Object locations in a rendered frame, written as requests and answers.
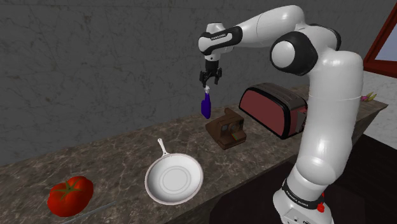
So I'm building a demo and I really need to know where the dark robot stand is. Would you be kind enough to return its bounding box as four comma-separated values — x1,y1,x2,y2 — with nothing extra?
208,132,397,224

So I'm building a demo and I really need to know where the red tomato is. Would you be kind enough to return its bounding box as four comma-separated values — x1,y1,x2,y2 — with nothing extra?
46,176,95,218

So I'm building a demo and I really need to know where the blue bottle with white cap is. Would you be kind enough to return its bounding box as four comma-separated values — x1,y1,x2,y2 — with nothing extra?
200,86,212,120

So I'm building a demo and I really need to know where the pink and yellow small object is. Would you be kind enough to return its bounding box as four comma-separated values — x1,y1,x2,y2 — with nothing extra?
360,92,378,103

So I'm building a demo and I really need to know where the red framed window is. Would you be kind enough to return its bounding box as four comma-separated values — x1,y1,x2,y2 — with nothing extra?
362,2,397,80

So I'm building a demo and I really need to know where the red and black toaster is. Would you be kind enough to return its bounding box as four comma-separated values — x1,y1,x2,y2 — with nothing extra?
238,82,310,141

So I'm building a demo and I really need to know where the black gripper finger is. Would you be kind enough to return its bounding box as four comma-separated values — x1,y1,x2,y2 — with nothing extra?
198,70,211,89
212,67,223,86

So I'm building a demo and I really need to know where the white frying pan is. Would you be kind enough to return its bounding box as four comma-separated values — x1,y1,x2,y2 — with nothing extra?
144,137,205,206

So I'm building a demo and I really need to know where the brown instant camera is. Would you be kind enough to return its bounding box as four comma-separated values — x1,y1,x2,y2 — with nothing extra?
205,107,247,151

